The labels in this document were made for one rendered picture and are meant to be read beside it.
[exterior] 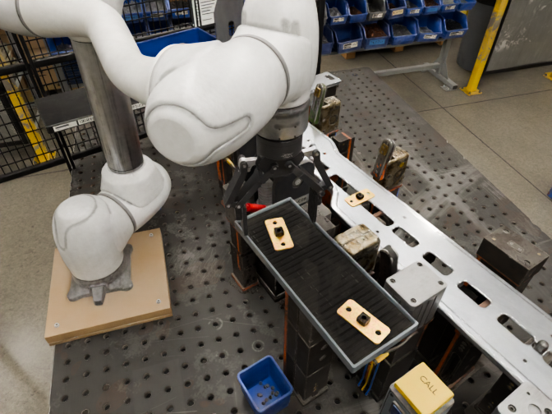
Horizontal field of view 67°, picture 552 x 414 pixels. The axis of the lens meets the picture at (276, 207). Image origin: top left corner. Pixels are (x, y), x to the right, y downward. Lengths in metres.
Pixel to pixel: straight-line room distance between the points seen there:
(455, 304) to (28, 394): 1.75
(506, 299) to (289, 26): 0.75
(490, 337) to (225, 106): 0.73
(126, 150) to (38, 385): 1.26
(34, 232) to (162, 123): 2.40
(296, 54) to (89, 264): 0.89
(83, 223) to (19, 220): 1.76
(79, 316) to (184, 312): 0.29
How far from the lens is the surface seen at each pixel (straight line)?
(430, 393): 0.69
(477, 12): 4.42
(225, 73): 0.45
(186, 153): 0.44
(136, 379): 1.22
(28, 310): 2.43
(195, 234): 1.49
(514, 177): 3.24
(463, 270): 1.07
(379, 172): 1.26
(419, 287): 0.85
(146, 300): 1.29
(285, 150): 0.65
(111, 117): 1.16
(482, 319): 1.00
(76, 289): 1.36
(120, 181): 1.26
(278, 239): 0.82
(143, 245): 1.44
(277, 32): 0.55
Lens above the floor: 1.76
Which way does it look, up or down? 43 degrees down
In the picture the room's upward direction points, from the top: straight up
